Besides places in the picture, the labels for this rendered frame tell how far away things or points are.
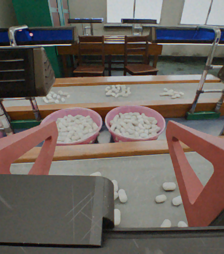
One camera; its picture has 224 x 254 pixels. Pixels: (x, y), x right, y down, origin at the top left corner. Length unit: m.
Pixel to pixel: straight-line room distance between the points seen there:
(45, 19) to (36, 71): 2.80
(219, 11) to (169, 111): 5.28
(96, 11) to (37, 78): 5.02
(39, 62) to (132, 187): 0.39
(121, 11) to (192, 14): 2.01
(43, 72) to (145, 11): 5.09
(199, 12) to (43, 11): 4.21
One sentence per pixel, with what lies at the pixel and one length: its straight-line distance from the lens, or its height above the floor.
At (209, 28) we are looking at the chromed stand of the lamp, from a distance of 0.88.
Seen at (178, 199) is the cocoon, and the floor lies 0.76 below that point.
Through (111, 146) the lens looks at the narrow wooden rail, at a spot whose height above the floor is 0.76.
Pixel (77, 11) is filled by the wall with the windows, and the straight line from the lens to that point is 5.33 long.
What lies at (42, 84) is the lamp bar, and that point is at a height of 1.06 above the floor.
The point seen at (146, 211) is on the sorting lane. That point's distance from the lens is 0.46.
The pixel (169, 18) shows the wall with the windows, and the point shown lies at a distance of 5.48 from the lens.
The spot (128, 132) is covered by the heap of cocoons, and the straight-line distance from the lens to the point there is 0.67.
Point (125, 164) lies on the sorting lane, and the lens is 0.53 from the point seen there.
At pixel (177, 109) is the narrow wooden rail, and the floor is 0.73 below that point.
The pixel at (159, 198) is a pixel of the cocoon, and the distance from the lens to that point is 0.46.
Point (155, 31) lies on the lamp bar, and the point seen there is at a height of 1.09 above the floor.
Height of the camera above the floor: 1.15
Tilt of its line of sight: 37 degrees down
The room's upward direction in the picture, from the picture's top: straight up
